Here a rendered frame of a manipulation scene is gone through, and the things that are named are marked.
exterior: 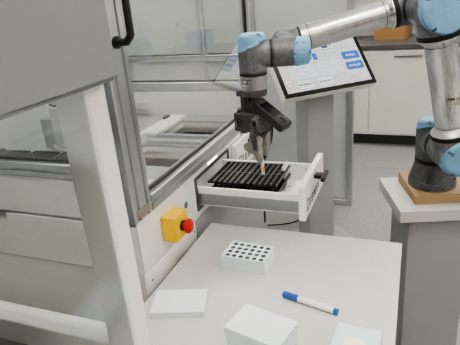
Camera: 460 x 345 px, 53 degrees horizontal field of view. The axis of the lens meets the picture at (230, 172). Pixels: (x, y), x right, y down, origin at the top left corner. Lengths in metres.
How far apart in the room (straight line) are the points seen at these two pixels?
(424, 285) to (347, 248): 0.50
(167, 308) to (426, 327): 1.06
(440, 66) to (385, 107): 3.01
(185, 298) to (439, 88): 0.87
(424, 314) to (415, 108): 2.75
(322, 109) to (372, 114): 1.99
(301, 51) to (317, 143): 1.25
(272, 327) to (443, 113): 0.78
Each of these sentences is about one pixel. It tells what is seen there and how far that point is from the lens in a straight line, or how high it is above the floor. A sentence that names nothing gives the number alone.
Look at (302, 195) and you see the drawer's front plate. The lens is 1.31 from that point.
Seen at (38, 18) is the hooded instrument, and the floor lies 1.44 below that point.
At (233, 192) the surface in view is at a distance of 1.39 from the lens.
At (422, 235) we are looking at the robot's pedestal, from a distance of 1.66.
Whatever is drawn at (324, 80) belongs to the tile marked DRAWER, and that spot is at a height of 1.01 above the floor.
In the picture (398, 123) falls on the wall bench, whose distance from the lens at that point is 4.39.
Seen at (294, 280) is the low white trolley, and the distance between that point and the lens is 1.21.
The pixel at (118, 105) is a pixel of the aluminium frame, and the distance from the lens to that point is 1.06.
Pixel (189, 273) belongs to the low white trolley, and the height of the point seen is 0.76.
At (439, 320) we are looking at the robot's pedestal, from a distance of 1.88.
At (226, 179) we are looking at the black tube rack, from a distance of 1.46.
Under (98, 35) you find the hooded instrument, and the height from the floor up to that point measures 1.42.
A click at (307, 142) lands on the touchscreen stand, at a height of 0.68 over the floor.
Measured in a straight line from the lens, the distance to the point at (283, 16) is 3.07.
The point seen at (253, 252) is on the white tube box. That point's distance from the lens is 1.26.
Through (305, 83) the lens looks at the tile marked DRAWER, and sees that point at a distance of 2.26.
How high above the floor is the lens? 1.46
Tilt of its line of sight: 22 degrees down
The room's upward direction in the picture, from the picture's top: 5 degrees counter-clockwise
